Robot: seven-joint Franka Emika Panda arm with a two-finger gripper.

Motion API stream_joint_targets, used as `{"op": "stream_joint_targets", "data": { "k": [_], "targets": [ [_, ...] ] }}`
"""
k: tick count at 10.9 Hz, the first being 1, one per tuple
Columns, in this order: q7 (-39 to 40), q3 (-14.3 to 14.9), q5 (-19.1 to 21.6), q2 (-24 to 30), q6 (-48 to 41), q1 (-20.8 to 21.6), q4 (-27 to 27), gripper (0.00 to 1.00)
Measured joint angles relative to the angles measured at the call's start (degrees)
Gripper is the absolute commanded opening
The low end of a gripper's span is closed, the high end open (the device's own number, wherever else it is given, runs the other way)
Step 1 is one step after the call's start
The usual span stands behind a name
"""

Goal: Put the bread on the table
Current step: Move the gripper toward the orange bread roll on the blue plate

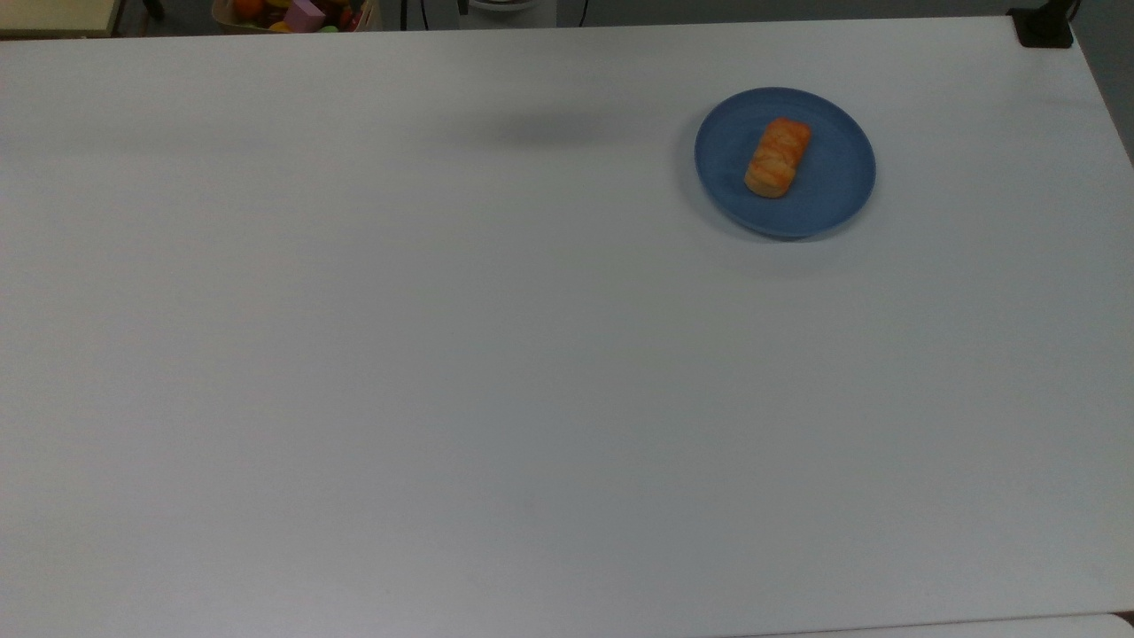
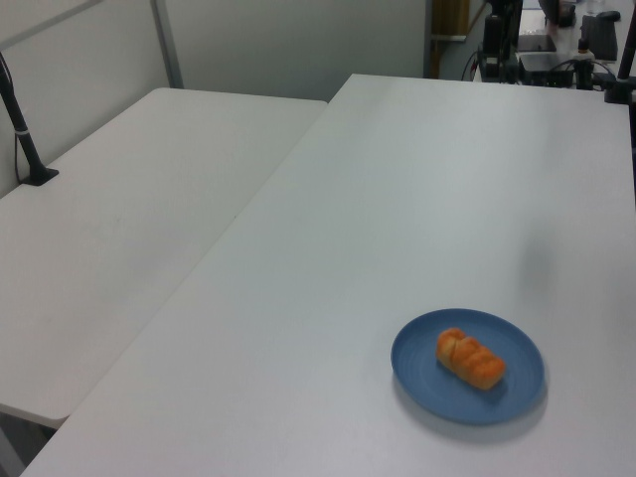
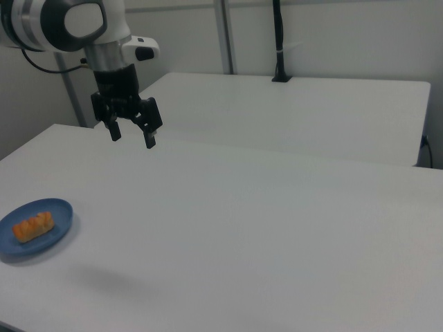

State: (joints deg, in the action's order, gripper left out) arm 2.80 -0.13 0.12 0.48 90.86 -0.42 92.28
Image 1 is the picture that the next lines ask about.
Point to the black clamp mount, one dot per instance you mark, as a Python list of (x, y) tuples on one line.
[(1043, 31)]

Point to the beige toy basket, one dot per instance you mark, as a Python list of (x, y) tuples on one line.
[(223, 18)]

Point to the pink toy block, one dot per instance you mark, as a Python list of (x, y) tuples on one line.
[(305, 16)]

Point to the orange toy fruit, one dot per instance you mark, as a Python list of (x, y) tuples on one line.
[(248, 7)]

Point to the blue round plate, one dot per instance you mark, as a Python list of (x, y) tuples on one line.
[(837, 186)]

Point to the red toy food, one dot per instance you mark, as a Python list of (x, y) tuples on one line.
[(345, 15)]

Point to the light wooden table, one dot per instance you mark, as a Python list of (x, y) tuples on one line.
[(53, 16)]

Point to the orange glazed bread roll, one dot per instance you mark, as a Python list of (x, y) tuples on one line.
[(778, 159)]

